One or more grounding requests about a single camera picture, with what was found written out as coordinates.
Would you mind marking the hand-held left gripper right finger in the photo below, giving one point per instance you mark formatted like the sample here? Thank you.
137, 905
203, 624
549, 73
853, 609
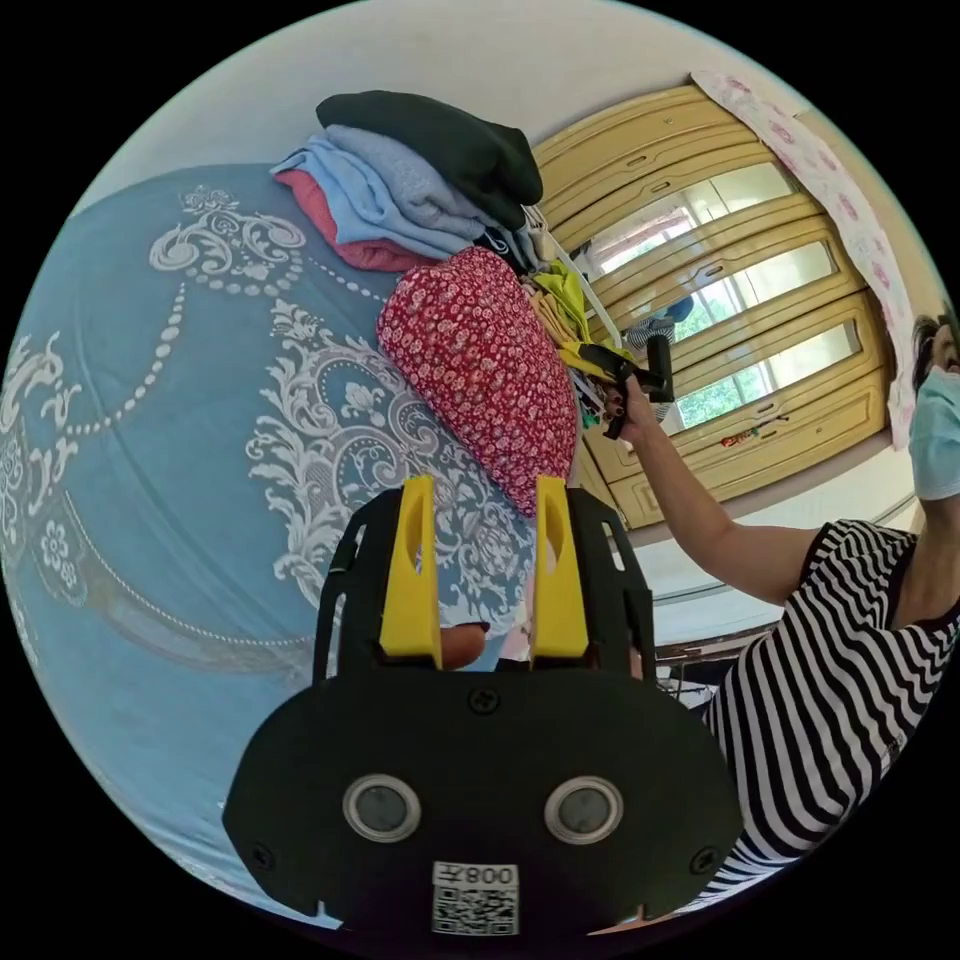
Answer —
559, 585

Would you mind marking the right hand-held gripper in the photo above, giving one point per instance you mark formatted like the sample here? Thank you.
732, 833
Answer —
622, 375

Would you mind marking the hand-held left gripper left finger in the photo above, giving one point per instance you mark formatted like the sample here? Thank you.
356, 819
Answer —
409, 577

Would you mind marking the red floral vest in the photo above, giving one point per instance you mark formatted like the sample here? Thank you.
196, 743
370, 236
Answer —
480, 375

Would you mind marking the person's right forearm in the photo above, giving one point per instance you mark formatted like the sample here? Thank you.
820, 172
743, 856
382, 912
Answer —
712, 510

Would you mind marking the pink floral curtain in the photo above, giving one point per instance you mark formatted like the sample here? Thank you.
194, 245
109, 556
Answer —
832, 180

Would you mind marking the person's right hand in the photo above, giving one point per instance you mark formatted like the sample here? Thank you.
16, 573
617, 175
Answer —
634, 412

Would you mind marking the person's left hand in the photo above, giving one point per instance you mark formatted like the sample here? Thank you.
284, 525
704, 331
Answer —
461, 646

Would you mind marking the yellow cupboard with mirrors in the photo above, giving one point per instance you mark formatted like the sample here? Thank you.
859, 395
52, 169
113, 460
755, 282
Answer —
757, 315

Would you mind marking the bed with blue patterned quilt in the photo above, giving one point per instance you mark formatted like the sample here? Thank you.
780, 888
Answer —
187, 487

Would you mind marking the pile of clothes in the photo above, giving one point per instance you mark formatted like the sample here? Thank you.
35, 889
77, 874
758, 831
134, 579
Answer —
420, 172

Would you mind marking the person's body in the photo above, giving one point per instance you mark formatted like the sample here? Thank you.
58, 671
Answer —
825, 675

